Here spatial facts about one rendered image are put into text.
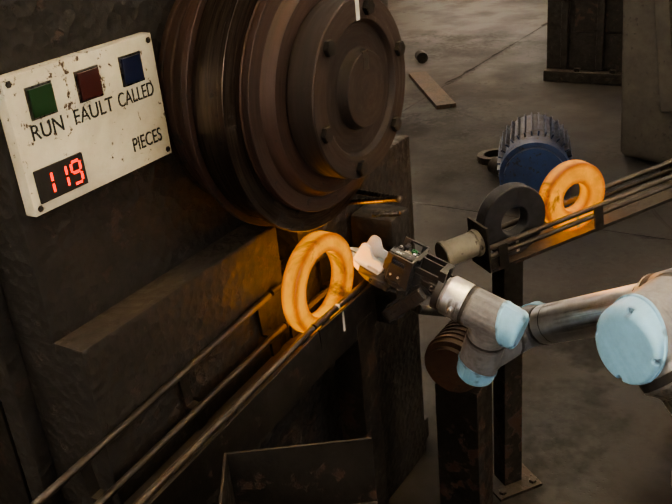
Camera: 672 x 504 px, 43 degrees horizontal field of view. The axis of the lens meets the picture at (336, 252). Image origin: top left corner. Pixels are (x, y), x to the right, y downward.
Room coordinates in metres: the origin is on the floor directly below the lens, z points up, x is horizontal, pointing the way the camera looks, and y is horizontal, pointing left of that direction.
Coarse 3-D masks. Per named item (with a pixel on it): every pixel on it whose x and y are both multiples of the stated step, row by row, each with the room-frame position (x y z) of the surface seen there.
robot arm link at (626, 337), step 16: (640, 288) 1.07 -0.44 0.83; (656, 288) 1.06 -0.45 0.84; (624, 304) 1.03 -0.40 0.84; (640, 304) 1.02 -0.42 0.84; (656, 304) 1.02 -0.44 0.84; (608, 320) 1.03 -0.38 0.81; (624, 320) 1.01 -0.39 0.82; (640, 320) 0.99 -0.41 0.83; (656, 320) 0.99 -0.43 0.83; (608, 336) 1.03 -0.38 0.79; (624, 336) 1.00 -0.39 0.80; (640, 336) 0.98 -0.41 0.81; (656, 336) 0.97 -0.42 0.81; (608, 352) 1.02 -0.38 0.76; (624, 352) 1.00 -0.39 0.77; (640, 352) 0.98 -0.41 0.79; (656, 352) 0.96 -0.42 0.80; (608, 368) 1.02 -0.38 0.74; (624, 368) 1.00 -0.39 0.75; (640, 368) 0.97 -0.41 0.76; (656, 368) 0.96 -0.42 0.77; (640, 384) 0.97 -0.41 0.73; (656, 384) 0.97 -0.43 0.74
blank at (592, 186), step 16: (576, 160) 1.71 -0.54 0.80; (560, 176) 1.67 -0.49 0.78; (576, 176) 1.68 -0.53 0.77; (592, 176) 1.70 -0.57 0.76; (544, 192) 1.67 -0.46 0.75; (560, 192) 1.67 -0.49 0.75; (592, 192) 1.70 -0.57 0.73; (560, 208) 1.67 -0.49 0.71; (576, 208) 1.70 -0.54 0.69; (560, 224) 1.67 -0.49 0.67
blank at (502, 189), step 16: (496, 192) 1.63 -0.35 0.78; (512, 192) 1.62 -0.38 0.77; (528, 192) 1.64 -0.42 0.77; (480, 208) 1.63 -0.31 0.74; (496, 208) 1.61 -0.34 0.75; (528, 208) 1.64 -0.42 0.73; (544, 208) 1.65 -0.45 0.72; (496, 224) 1.61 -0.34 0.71; (528, 224) 1.64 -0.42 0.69; (496, 240) 1.61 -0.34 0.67
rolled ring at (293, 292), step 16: (304, 240) 1.33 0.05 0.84; (320, 240) 1.33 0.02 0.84; (336, 240) 1.37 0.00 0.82; (304, 256) 1.30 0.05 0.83; (336, 256) 1.38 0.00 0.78; (352, 256) 1.41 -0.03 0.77; (288, 272) 1.29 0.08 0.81; (304, 272) 1.29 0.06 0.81; (336, 272) 1.40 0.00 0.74; (352, 272) 1.40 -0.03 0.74; (288, 288) 1.27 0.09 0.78; (304, 288) 1.28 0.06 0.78; (336, 288) 1.38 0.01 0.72; (288, 304) 1.27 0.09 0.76; (304, 304) 1.28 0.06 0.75; (288, 320) 1.28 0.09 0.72; (304, 320) 1.28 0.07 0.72
